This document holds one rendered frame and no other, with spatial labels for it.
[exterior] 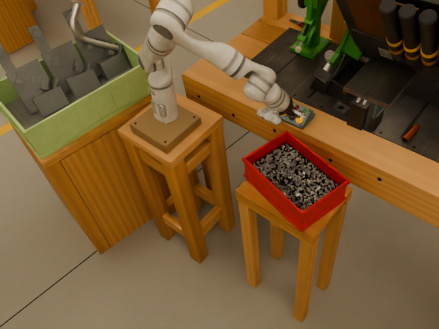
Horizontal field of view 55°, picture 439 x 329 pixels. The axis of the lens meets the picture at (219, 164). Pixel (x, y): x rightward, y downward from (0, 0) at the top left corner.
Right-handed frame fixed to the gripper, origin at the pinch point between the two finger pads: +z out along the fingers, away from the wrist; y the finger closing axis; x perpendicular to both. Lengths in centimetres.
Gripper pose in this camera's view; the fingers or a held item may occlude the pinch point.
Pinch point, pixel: (292, 113)
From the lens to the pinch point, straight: 154.9
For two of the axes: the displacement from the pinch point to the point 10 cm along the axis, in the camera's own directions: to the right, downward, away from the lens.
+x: -4.7, 8.8, 0.7
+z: 4.6, 1.8, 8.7
